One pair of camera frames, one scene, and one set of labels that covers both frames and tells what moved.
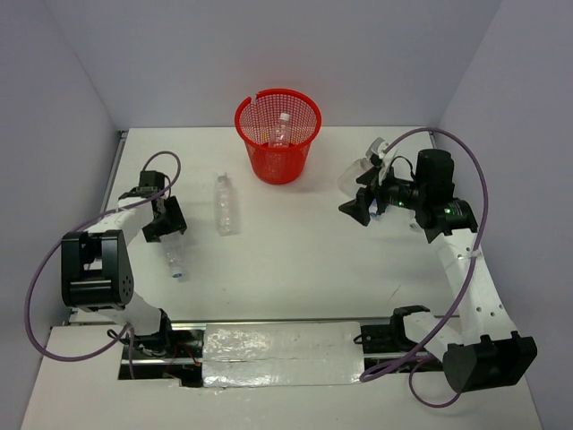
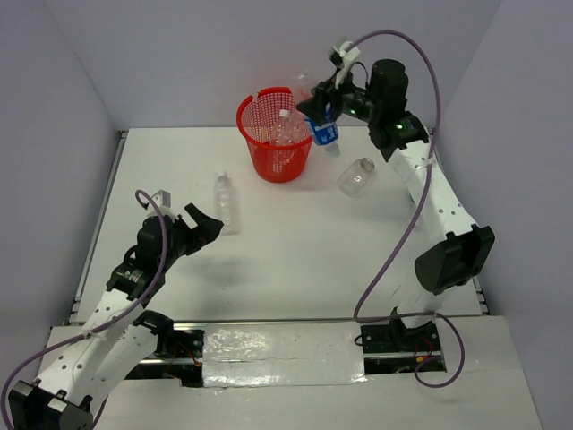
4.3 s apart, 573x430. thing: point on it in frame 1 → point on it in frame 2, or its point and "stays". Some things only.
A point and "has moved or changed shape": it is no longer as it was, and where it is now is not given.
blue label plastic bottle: x=373 y=210 → x=326 y=133
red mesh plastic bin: x=254 y=117 stays
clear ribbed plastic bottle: x=175 y=252 has moved or changed shape
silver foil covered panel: x=282 y=354 stays
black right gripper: x=359 y=207 → x=324 y=92
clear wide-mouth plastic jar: x=346 y=179 stays
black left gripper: x=175 y=222 → x=206 y=231
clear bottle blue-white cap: x=280 y=131 stays
